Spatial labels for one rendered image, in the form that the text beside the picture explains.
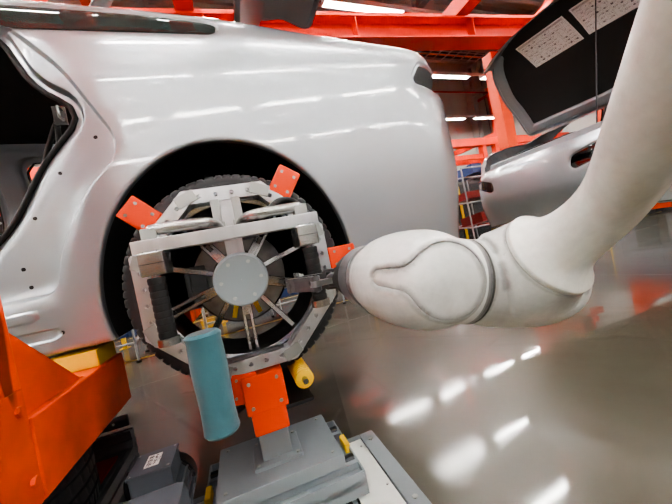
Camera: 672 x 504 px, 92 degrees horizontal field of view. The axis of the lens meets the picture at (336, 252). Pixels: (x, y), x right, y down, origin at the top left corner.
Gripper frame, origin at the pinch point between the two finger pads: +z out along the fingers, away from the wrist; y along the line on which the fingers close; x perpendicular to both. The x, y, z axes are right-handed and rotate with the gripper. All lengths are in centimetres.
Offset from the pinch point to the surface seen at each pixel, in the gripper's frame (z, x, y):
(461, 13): 239, 241, 279
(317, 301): 10.5, -6.5, -1.3
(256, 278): 18.2, 1.5, -13.6
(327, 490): 35, -67, -5
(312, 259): 10.5, 3.4, -0.4
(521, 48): 166, 152, 268
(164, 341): 10.1, -6.8, -34.6
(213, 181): 41, 33, -19
